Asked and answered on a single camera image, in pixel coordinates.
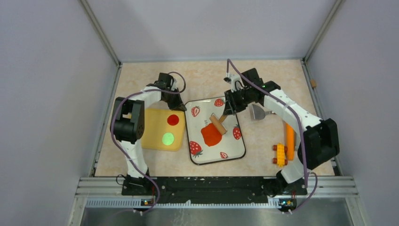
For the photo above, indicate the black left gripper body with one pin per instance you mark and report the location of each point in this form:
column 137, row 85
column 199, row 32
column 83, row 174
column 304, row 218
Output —
column 173, row 100

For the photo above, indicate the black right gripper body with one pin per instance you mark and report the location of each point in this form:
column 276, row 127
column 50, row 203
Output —
column 239, row 100

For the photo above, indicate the wooden pastry roller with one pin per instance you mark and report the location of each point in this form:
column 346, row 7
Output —
column 218, row 123

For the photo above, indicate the orange dough disc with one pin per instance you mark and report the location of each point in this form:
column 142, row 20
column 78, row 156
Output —
column 211, row 135

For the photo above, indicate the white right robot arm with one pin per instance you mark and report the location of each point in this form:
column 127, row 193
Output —
column 318, row 138

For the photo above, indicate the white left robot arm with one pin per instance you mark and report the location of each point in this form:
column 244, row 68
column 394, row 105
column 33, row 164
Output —
column 128, row 120

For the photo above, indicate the red dough disc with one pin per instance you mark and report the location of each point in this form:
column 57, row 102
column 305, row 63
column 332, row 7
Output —
column 173, row 120

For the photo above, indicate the green dough disc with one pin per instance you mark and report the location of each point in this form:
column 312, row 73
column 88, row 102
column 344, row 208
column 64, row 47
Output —
column 168, row 138

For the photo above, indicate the yellow plastic tray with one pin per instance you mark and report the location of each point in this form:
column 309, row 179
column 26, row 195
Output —
column 156, row 125

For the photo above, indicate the orange toy microphone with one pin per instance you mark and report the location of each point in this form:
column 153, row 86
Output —
column 290, row 142

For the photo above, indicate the white strawberry enamel tray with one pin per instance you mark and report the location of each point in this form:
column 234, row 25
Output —
column 232, row 145

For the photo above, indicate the small wooden corner stopper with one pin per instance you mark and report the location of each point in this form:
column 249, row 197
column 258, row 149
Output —
column 313, row 83

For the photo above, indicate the yellow red toy block car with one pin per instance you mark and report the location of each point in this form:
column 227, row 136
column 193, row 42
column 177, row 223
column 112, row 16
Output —
column 280, row 159

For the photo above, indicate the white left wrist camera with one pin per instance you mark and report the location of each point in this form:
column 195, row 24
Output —
column 174, row 85

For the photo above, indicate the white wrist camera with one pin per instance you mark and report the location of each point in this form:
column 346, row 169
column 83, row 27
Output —
column 235, row 81
column 174, row 85

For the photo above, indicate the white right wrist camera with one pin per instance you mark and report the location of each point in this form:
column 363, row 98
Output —
column 235, row 81

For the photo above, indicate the steel scraper wooden handle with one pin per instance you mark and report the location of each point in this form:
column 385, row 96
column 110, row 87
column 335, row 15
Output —
column 258, row 113

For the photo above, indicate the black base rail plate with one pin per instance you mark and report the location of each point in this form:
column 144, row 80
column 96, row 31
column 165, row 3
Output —
column 211, row 190

